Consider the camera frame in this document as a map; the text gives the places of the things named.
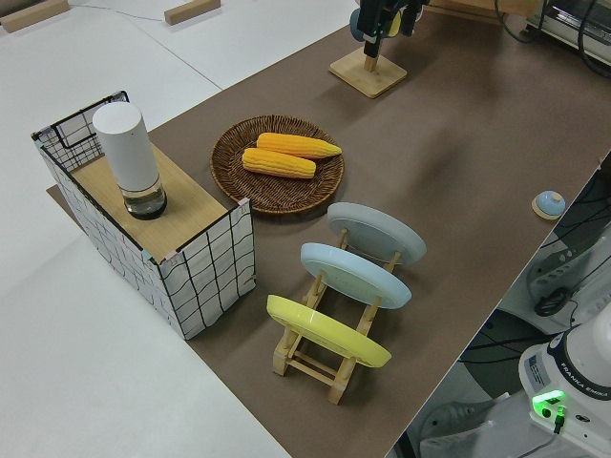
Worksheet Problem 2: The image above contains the wooden board lid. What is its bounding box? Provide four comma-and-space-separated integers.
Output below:
70, 142, 228, 261

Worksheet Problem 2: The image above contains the brown table mat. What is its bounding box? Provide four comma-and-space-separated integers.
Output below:
46, 9, 611, 458

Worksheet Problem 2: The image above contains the wooden mug tree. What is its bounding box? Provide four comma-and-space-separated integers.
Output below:
327, 40, 409, 100

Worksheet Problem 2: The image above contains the wooden plate rack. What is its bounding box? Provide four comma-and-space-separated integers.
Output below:
272, 227, 403, 406

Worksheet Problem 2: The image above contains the black wire basket white liner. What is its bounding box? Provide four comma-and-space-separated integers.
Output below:
32, 90, 258, 341

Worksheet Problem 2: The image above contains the yellow plate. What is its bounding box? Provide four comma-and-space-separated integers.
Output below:
265, 294, 392, 368

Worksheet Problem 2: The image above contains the white cylindrical dispenser bottle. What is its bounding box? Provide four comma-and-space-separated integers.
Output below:
92, 103, 168, 221

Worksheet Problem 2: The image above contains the round wicker basket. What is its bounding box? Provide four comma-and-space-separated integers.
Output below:
210, 114, 346, 216

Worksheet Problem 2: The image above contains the plain wooden block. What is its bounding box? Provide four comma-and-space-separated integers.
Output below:
163, 0, 221, 25
0, 0, 69, 33

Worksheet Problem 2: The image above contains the yellow corn cob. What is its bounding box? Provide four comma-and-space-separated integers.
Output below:
242, 147, 318, 180
256, 132, 344, 160

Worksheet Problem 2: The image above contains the white power strip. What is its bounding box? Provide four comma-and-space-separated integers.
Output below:
527, 245, 591, 311

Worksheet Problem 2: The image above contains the white toaster oven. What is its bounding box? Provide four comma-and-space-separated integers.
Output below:
524, 0, 611, 66

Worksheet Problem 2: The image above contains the slim black gripper finger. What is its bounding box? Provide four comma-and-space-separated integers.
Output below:
402, 0, 424, 37

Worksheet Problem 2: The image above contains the grey plate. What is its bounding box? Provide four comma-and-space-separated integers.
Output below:
327, 201, 428, 267

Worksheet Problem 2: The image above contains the teal ceramic mug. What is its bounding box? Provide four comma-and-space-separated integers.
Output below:
348, 8, 403, 42

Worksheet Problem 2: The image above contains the bulky black gripper finger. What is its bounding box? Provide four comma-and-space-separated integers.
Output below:
360, 0, 386, 47

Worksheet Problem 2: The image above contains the light blue plate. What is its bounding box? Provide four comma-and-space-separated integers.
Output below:
300, 242, 412, 311

